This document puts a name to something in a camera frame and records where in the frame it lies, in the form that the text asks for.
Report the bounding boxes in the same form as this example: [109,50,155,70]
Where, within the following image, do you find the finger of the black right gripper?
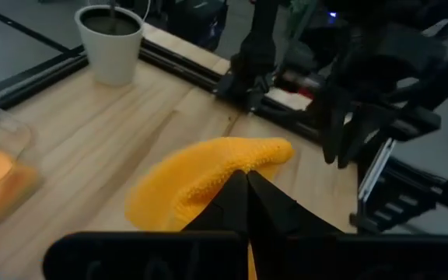
[322,91,344,164]
[338,108,369,170]

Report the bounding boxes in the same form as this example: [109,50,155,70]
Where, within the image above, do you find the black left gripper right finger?
[247,170,344,280]

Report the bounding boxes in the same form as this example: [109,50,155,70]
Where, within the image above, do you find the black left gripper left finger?
[183,170,250,234]

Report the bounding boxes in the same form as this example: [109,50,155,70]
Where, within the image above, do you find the yellow-orange microfiber towel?
[124,135,296,280]

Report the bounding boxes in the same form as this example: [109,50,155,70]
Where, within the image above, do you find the white plant pot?
[74,4,146,87]

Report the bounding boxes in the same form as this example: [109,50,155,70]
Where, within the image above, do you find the clear plastic bin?
[0,99,42,242]

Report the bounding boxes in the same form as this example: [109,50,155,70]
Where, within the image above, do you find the silver aluminium rail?
[358,138,397,202]

